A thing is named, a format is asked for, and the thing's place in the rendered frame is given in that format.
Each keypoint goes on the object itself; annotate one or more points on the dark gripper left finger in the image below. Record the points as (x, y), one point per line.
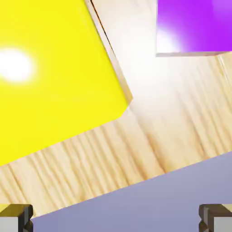
(20, 217)

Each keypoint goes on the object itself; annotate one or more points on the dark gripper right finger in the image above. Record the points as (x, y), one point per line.
(213, 217)

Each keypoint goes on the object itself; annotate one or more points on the large yellow box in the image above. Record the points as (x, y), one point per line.
(59, 76)

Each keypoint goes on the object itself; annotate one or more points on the large purple box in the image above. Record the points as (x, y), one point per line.
(195, 25)

